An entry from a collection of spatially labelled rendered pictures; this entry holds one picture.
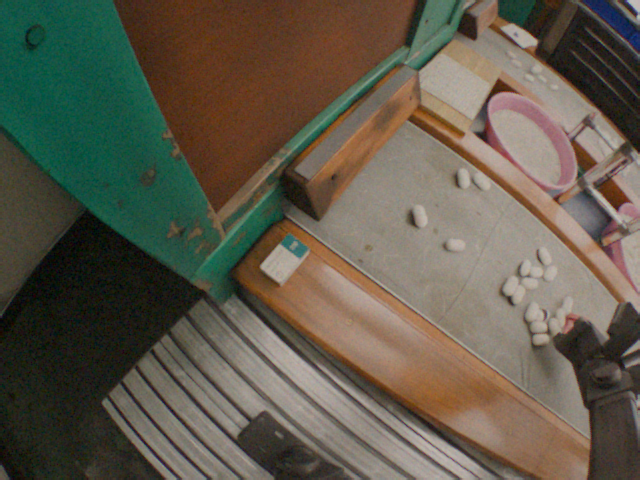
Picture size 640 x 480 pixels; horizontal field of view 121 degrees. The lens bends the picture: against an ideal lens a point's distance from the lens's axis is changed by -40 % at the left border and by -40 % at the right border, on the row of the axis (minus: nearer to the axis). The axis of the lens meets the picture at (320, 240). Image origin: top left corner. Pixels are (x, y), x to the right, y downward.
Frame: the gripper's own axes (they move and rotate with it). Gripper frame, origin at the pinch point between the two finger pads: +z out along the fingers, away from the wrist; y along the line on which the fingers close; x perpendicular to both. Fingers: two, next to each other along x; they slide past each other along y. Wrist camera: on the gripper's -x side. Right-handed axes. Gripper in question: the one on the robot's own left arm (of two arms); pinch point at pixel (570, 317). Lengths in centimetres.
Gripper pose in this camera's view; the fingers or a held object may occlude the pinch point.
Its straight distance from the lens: 61.7
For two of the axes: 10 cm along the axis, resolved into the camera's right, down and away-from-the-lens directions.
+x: -4.5, 7.3, 5.1
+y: -7.9, -5.9, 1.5
